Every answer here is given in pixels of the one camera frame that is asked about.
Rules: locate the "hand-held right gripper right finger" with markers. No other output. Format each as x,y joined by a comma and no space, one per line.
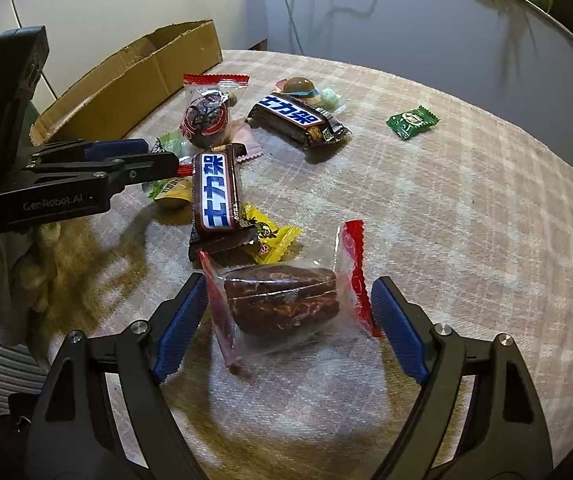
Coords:
399,332

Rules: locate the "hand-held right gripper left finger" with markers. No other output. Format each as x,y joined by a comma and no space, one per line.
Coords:
181,327

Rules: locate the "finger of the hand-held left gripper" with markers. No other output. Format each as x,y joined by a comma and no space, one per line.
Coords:
116,147
66,185

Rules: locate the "pale green snack packet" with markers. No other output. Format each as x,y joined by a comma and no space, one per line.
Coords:
169,144

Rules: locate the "brown cardboard box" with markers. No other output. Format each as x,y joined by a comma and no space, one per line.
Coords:
131,85

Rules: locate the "clear packet with brown snack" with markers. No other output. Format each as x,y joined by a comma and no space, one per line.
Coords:
281,305

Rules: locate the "pink snack packet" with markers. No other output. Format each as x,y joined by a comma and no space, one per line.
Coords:
244,137

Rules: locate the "green candy packet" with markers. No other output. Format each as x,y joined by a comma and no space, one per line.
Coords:
411,122

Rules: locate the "small yellow snack packet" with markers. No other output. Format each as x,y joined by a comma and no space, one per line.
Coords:
176,195

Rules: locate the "red-edged braised egg packet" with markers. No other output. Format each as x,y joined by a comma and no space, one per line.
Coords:
205,117

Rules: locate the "brown chocolate bar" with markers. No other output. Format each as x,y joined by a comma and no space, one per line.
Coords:
216,195
291,117

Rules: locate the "plaid tablecloth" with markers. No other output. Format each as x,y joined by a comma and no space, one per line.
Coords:
466,235

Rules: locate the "yellow candy packet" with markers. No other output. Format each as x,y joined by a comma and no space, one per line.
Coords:
271,240

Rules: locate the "striped cloth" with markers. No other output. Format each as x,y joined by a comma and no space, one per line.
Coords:
11,375

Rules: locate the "burger gummy candy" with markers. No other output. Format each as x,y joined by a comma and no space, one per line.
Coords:
299,85

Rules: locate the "pastel candy packet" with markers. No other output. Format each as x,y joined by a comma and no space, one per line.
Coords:
327,98

